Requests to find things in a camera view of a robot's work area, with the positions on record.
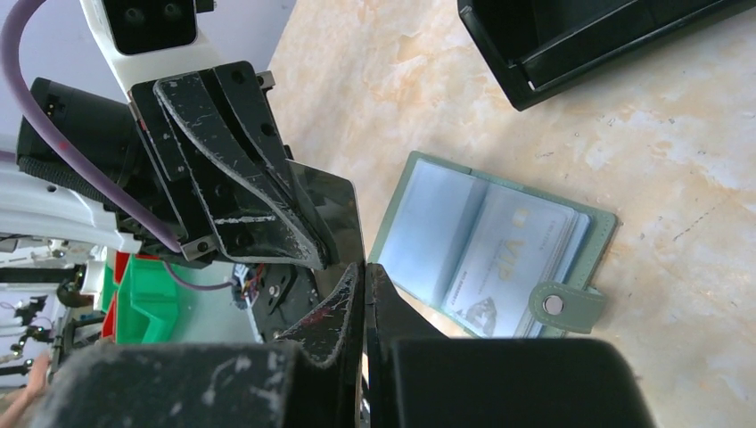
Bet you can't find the silver VIP card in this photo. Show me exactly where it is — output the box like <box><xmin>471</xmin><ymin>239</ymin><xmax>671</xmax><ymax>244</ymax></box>
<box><xmin>441</xmin><ymin>185</ymin><xmax>590</xmax><ymax>338</ymax></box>

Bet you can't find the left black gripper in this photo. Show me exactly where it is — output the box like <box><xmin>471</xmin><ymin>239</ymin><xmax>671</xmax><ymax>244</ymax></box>
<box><xmin>17</xmin><ymin>62</ymin><xmax>327</xmax><ymax>269</ymax></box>

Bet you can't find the green plastic bin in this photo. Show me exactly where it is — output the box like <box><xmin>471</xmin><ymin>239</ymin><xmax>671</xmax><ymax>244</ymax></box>
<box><xmin>114</xmin><ymin>254</ymin><xmax>179</xmax><ymax>344</ymax></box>

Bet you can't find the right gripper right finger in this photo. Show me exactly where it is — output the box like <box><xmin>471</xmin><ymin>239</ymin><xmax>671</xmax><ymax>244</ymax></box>
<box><xmin>365</xmin><ymin>264</ymin><xmax>653</xmax><ymax>427</ymax></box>

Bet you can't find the black plastic box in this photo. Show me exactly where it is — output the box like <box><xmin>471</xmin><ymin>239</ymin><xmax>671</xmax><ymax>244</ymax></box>
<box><xmin>457</xmin><ymin>0</ymin><xmax>755</xmax><ymax>111</ymax></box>

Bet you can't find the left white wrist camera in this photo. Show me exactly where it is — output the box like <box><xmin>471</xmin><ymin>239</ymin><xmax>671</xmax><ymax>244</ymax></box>
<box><xmin>79</xmin><ymin>0</ymin><xmax>222</xmax><ymax>95</ymax></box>

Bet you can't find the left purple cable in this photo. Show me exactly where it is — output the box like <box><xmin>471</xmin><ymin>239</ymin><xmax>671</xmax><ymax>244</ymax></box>
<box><xmin>0</xmin><ymin>0</ymin><xmax>237</xmax><ymax>292</ymax></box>

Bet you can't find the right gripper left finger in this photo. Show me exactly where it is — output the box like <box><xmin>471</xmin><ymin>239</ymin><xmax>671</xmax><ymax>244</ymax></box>
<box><xmin>31</xmin><ymin>263</ymin><xmax>364</xmax><ymax>427</ymax></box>

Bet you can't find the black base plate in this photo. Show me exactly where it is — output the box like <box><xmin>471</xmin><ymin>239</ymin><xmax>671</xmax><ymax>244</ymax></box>
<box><xmin>232</xmin><ymin>264</ymin><xmax>322</xmax><ymax>342</ymax></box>

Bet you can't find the green card holder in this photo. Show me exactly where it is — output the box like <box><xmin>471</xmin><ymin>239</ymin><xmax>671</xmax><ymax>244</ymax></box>
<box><xmin>370</xmin><ymin>152</ymin><xmax>617</xmax><ymax>338</ymax></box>

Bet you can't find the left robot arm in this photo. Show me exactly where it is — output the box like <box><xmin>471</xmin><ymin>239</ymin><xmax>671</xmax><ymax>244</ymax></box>
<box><xmin>1</xmin><ymin>62</ymin><xmax>333</xmax><ymax>270</ymax></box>

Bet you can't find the red plastic bin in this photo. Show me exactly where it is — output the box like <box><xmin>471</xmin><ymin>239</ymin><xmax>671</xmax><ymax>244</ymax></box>
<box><xmin>101</xmin><ymin>251</ymin><xmax>130</xmax><ymax>340</ymax></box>

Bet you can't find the black credit card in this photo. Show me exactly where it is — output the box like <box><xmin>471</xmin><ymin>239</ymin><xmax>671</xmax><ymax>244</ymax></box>
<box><xmin>287</xmin><ymin>160</ymin><xmax>365</xmax><ymax>275</ymax></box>

